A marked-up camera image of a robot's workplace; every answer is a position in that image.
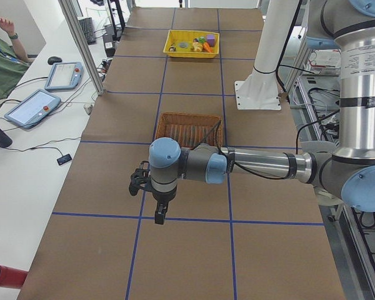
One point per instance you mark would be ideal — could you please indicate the brown wicker basket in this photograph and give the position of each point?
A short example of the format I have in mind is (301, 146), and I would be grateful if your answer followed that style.
(190, 130)

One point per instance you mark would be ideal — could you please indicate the yellow plastic basket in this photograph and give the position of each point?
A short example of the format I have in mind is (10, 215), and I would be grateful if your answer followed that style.
(191, 44)

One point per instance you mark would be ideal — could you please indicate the person hand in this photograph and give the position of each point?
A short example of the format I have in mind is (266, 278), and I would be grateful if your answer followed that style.
(8, 27)

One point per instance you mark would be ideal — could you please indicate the small black device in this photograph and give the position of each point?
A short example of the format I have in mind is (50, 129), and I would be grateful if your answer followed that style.
(64, 159)

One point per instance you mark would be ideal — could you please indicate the lower teach pendant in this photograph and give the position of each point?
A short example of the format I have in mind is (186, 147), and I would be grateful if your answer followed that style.
(32, 110)

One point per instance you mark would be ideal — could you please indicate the teach pendant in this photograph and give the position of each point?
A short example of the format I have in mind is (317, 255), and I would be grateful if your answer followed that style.
(64, 76)
(32, 110)

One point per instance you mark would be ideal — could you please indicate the upper teach pendant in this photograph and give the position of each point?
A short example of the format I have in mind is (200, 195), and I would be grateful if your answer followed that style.
(64, 76)

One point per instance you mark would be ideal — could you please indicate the yellow toy figure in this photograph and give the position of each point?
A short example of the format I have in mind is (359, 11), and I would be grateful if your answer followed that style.
(197, 47)

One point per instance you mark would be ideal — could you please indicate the orange toy carrot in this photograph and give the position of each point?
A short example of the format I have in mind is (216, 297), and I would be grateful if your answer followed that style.
(206, 47)

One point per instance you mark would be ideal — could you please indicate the red cylinder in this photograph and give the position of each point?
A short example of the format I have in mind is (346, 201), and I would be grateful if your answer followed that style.
(11, 277)

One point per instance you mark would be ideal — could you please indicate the purple toy block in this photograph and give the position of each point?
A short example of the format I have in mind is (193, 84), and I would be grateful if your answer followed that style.
(211, 40)

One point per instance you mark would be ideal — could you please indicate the black computer mouse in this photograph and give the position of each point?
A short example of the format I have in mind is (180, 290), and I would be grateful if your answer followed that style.
(54, 59)

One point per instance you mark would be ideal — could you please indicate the black keyboard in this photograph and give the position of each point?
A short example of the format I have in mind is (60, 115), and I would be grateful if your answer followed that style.
(86, 25)

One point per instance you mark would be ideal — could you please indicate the person in green shirt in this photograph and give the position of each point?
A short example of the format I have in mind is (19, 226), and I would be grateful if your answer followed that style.
(14, 62)

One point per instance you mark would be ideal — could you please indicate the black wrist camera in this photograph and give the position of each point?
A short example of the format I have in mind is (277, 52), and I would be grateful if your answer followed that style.
(140, 179)

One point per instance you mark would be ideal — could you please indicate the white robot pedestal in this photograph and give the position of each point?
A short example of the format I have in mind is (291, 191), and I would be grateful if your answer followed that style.
(259, 91)

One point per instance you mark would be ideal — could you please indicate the aluminium frame post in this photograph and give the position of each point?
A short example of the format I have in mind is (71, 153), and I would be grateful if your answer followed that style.
(71, 18)

